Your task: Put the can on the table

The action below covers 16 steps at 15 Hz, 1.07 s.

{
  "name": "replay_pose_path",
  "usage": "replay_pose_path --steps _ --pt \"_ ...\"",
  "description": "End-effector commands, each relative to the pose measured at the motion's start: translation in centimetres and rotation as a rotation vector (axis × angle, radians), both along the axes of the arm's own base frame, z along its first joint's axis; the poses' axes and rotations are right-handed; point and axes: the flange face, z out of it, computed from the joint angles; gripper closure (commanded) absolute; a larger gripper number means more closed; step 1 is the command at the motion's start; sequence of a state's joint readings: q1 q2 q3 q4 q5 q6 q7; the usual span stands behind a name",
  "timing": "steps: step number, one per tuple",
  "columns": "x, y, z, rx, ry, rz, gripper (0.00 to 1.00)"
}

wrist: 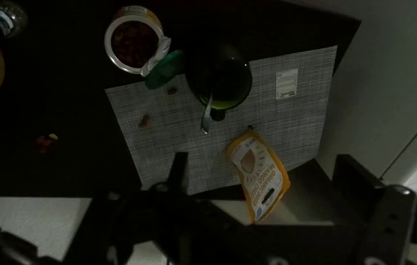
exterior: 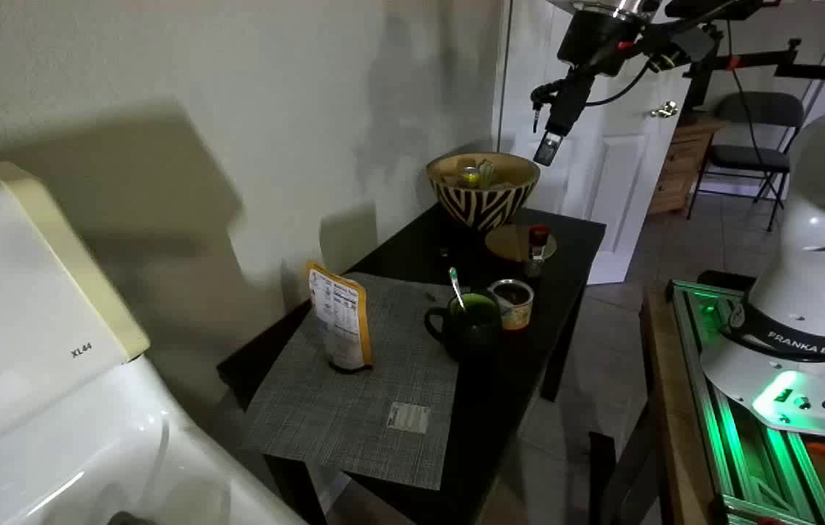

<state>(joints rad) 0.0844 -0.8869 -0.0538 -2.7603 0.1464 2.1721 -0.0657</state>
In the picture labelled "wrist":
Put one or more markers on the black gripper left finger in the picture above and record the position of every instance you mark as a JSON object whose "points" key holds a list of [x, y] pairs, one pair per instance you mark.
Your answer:
{"points": [[179, 206]]}

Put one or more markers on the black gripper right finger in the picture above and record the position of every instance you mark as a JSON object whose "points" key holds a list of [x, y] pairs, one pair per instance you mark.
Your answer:
{"points": [[390, 221]]}

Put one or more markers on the yellow snack packet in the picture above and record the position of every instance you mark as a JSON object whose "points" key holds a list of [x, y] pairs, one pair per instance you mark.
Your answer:
{"points": [[260, 177]]}

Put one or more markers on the brown nut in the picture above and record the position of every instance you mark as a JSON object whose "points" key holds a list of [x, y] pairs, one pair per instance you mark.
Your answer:
{"points": [[144, 121], [172, 90]]}

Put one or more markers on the metal spoon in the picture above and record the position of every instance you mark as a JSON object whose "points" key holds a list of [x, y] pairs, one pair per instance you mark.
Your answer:
{"points": [[207, 118]]}

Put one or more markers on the dark green bowl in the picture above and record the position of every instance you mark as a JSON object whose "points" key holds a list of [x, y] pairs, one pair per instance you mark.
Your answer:
{"points": [[223, 81]]}

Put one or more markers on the grey woven placemat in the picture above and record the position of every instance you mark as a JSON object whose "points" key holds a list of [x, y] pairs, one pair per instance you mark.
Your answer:
{"points": [[287, 127]]}

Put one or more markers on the green plastic lid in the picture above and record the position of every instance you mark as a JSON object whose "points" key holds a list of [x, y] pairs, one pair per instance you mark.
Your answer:
{"points": [[164, 69]]}

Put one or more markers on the small red yellow snack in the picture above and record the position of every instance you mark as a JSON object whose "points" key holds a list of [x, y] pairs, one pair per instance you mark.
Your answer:
{"points": [[47, 141]]}

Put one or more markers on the red rimmed cup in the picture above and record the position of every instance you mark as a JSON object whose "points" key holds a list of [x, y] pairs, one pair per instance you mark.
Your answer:
{"points": [[132, 41]]}

